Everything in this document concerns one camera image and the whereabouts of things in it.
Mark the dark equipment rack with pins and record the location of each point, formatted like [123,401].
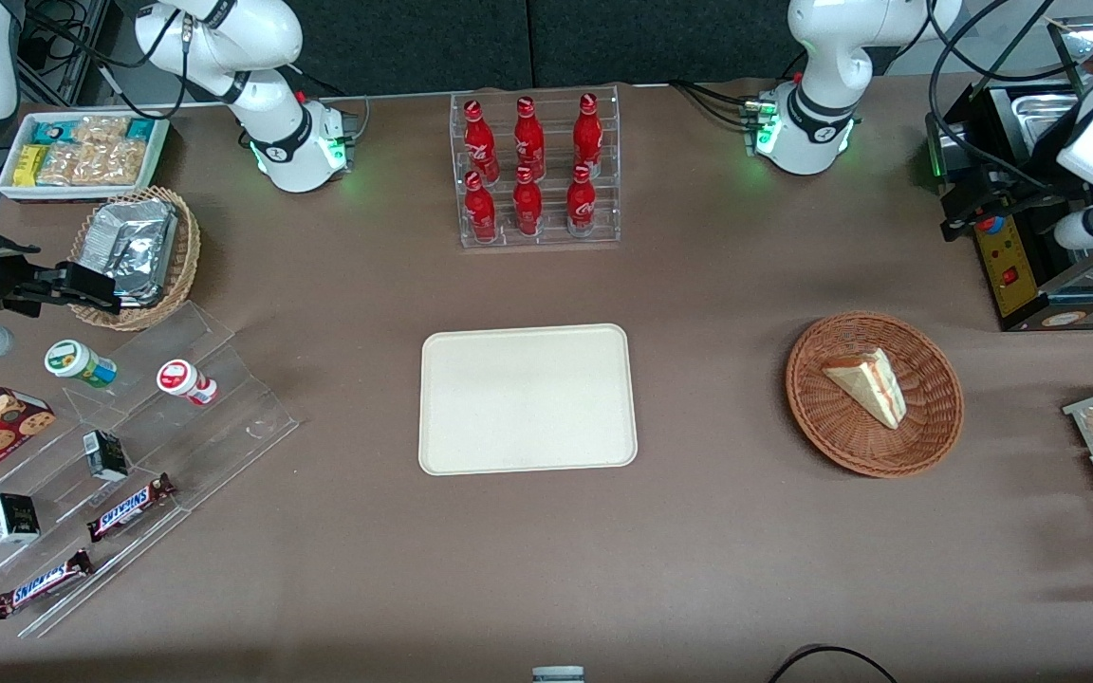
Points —
[63,57]

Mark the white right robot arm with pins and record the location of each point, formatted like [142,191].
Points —
[262,38]

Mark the white rectangular snack tray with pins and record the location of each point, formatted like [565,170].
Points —
[10,190]

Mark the black food warmer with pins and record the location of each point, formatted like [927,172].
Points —
[1011,275]

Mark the small grey object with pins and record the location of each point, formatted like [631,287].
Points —
[558,675]

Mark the clear acrylic bottle rack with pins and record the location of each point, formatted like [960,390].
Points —
[551,242]

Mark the teal snack pack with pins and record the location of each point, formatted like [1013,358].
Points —
[53,131]
[139,128]

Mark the green lid snack cup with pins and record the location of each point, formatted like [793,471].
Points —
[72,360]

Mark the triangular sandwich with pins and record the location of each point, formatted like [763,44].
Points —
[874,389]

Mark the brown wicker basket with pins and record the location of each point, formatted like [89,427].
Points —
[850,436]

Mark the clear acrylic stepped stand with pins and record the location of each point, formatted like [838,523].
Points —
[224,417]

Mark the red lid snack cup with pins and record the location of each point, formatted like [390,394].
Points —
[178,378]

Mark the red cola bottle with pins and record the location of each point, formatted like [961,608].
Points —
[582,201]
[478,142]
[480,211]
[527,204]
[587,133]
[528,138]

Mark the clear cracker bag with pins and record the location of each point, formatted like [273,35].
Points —
[112,163]
[101,130]
[60,164]

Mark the yellow snack pack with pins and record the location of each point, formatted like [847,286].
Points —
[30,165]

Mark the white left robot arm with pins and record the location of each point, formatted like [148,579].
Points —
[817,57]

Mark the cream plastic tray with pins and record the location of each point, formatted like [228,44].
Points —
[527,398]

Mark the small black carton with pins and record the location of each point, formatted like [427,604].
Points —
[106,457]
[13,518]

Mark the Snickers chocolate bar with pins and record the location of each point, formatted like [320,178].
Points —
[42,584]
[129,507]

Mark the light wicker basket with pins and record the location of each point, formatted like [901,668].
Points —
[184,256]

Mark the silver foil wrapped package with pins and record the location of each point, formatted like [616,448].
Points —
[134,247]

